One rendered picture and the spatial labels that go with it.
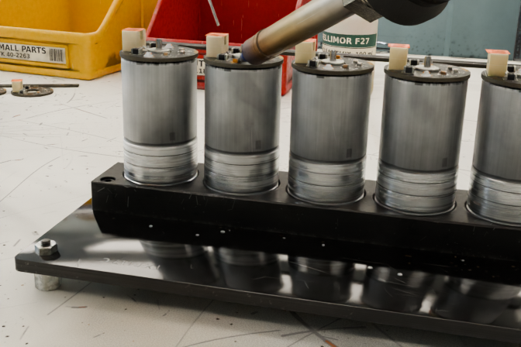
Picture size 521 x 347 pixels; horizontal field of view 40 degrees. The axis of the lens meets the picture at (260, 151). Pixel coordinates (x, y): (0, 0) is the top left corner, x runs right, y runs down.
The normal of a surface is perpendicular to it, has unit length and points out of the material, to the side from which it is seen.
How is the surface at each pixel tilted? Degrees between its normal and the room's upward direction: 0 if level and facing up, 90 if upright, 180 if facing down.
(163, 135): 90
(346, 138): 90
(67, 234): 0
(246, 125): 90
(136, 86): 90
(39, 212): 0
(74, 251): 0
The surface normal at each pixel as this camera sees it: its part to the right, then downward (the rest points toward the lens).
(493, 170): -0.72, 0.19
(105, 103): 0.03, -0.95
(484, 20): -0.23, 0.29
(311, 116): -0.51, 0.25
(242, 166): 0.07, 0.30
